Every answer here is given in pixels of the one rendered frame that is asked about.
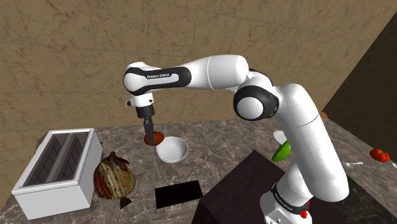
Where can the green curved object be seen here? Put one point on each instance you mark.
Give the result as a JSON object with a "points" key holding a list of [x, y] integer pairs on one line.
{"points": [[280, 152]]}

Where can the dark robot stand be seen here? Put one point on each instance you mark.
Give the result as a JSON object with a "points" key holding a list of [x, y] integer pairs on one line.
{"points": [[238, 186]]}

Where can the white toaster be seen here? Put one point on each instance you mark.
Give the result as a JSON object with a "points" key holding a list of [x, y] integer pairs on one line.
{"points": [[62, 189]]}

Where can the white spoon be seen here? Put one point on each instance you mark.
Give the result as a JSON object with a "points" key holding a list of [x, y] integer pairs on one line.
{"points": [[352, 164]]}

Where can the striped brown fish figure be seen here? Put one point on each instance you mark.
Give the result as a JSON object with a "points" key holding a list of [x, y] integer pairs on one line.
{"points": [[114, 180]]}

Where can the white bowl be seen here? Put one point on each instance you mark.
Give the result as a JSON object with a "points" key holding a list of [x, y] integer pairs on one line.
{"points": [[171, 150]]}

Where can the white plate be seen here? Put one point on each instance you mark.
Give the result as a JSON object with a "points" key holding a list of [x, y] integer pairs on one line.
{"points": [[279, 136]]}

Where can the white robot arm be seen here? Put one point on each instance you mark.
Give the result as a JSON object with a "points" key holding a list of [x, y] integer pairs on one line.
{"points": [[310, 155]]}

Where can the brown round object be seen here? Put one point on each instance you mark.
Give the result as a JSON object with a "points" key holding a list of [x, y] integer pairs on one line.
{"points": [[324, 116]]}

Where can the red tomato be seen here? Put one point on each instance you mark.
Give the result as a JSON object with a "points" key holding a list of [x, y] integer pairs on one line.
{"points": [[379, 155]]}

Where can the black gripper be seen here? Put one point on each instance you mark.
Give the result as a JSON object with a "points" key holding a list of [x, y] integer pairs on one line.
{"points": [[145, 111]]}

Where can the red-brown round fruit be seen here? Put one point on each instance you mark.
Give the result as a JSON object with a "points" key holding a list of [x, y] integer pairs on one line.
{"points": [[158, 136]]}

